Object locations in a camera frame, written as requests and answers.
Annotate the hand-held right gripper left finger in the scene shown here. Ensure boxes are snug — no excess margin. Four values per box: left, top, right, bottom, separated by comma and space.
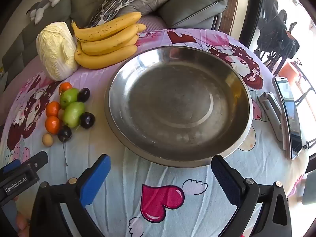
30, 154, 111, 237

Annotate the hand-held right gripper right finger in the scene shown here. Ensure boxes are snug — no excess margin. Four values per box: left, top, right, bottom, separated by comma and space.
211, 154, 293, 237

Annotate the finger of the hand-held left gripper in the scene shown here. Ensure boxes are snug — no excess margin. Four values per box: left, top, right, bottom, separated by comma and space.
2, 158, 22, 174
22, 150, 49, 176

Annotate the dark cherry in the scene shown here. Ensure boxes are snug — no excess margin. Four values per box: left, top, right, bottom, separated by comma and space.
77, 87, 91, 103
80, 112, 95, 129
57, 125, 72, 142

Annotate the green jujube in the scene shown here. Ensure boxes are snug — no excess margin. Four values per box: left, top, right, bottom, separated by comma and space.
62, 101, 86, 128
60, 88, 80, 109

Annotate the stainless steel bowl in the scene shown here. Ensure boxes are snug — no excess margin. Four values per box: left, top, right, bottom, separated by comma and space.
104, 46, 253, 168

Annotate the person's left hand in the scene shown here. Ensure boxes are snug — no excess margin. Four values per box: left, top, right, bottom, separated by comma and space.
12, 195, 31, 237

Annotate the printed blanket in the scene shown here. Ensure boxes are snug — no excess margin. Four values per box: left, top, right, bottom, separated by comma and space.
0, 28, 309, 237

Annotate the orange tangerine with stem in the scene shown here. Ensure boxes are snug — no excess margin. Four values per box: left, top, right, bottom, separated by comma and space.
58, 82, 73, 95

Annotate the silver phone stand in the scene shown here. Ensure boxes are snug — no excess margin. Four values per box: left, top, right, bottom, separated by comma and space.
258, 92, 287, 150

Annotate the napa cabbage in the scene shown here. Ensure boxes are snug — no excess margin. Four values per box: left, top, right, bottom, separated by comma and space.
36, 21, 79, 82

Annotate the yellow banana bunch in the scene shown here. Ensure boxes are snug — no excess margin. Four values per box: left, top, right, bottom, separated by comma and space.
71, 12, 147, 70

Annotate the orange flower pot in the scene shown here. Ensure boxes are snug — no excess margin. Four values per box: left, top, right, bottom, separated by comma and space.
279, 62, 300, 86

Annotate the grey and white plush toy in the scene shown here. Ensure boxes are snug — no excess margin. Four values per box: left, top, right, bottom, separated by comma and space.
26, 0, 68, 25

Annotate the black folded stroller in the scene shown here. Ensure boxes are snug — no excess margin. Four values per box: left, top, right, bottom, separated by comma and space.
255, 0, 300, 77

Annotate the grey sofa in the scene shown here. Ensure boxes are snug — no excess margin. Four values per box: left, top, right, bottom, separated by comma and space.
0, 0, 124, 92

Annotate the grey leather cushion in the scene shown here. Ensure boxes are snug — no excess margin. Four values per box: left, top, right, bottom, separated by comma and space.
157, 0, 229, 29

